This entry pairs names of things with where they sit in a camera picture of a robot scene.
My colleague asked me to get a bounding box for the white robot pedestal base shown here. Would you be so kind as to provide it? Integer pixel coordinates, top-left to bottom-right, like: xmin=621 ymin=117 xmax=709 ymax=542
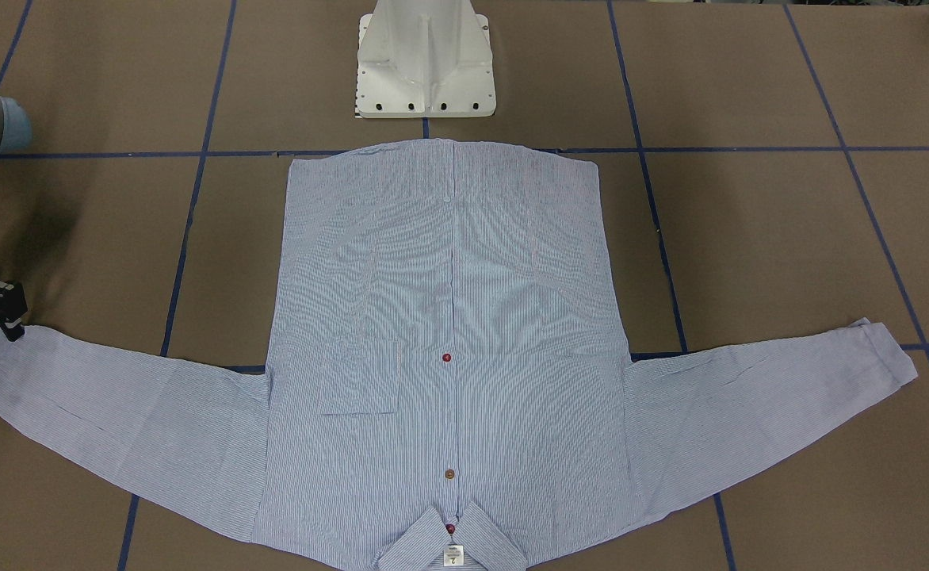
xmin=355 ymin=1 xmax=497 ymax=119

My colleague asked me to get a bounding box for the light blue striped shirt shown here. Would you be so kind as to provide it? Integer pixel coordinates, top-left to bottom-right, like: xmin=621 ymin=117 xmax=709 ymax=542
xmin=0 ymin=140 xmax=917 ymax=570

